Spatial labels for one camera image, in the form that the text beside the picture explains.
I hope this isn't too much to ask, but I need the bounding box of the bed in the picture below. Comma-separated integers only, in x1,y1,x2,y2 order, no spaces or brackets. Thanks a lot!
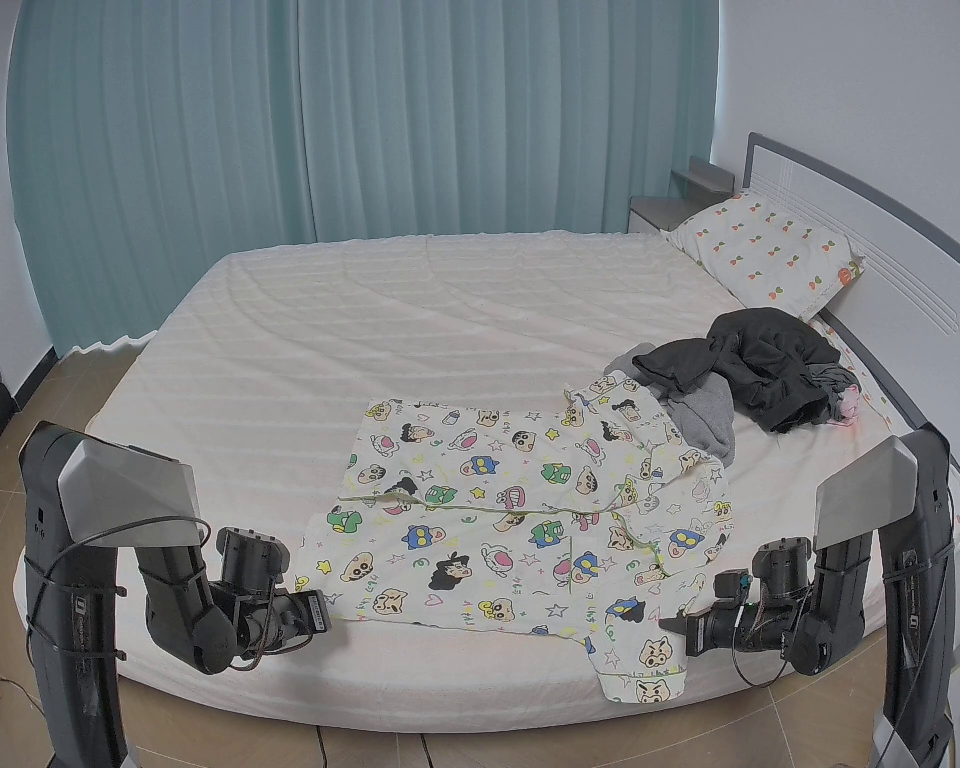
75,131,960,725

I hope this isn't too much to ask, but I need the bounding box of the grey bedside table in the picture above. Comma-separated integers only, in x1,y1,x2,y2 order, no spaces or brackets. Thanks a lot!
628,157,736,237

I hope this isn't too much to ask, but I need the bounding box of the dark grey garment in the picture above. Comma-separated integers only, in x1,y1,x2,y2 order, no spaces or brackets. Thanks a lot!
806,363,856,421

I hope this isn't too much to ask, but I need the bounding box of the white printed pillow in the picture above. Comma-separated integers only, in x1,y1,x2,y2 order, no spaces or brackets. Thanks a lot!
663,187,867,324

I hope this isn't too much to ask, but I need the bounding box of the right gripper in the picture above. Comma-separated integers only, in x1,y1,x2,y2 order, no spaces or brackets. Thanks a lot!
684,606,755,657

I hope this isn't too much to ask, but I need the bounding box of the black cable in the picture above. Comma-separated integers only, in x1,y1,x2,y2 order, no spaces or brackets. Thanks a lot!
731,645,790,688
30,516,316,672

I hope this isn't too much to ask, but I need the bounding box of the white printed pyjama top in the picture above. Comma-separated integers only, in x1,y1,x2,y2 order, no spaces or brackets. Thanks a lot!
296,371,732,706

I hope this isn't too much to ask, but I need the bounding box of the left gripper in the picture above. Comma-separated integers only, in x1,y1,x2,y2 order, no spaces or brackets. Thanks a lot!
273,590,335,650

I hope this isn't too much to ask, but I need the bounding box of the black garment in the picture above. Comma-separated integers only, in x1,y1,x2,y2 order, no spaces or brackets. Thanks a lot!
632,307,841,435

